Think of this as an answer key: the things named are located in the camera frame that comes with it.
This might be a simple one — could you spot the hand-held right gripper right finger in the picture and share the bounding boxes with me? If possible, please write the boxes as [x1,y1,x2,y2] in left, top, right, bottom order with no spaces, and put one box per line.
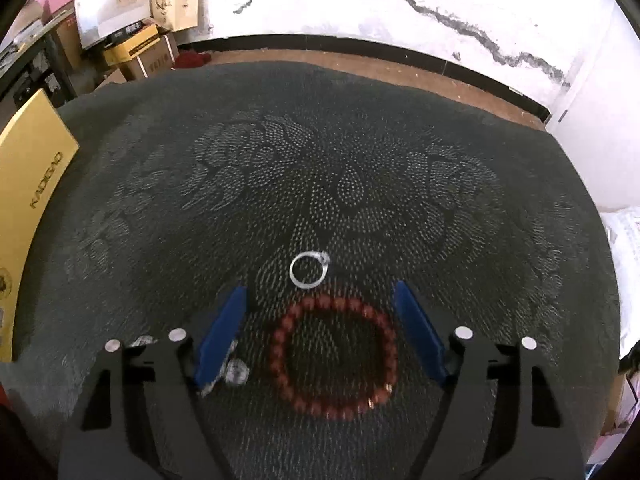
[392,280,586,480]

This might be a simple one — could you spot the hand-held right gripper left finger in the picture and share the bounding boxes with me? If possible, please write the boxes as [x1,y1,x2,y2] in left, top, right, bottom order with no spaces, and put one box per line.
[58,286,249,480]

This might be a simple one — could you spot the red beaded bracelet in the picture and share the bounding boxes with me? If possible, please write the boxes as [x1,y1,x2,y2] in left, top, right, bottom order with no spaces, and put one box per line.
[270,295,399,420]

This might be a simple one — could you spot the silver ring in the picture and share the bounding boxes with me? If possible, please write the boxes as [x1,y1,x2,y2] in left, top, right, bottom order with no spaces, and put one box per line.
[289,250,331,290]

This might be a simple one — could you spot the dark patterned tablecloth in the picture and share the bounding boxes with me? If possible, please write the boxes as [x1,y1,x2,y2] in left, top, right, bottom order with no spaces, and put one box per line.
[10,61,623,480]

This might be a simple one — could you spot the white woven sack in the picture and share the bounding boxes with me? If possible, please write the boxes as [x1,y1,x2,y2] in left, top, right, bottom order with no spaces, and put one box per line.
[598,206,640,361]

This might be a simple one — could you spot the yellow flat box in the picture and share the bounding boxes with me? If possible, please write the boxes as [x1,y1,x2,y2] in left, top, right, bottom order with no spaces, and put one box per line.
[0,88,80,363]

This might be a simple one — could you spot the red cloth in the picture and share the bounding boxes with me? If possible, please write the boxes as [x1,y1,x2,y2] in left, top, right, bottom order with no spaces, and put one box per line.
[173,50,207,70]

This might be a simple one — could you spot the brown cardboard box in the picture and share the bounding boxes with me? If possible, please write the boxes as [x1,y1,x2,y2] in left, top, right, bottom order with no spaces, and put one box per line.
[120,33,179,81]

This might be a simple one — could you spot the black and yellow box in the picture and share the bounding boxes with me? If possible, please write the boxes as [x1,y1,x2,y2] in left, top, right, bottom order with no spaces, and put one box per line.
[101,23,162,67]

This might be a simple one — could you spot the dark metal shelf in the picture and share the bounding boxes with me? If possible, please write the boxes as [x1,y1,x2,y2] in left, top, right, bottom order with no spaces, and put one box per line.
[0,25,83,108]

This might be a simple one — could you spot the beige paper bag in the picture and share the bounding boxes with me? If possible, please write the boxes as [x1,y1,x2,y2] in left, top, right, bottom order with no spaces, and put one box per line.
[150,0,201,32]

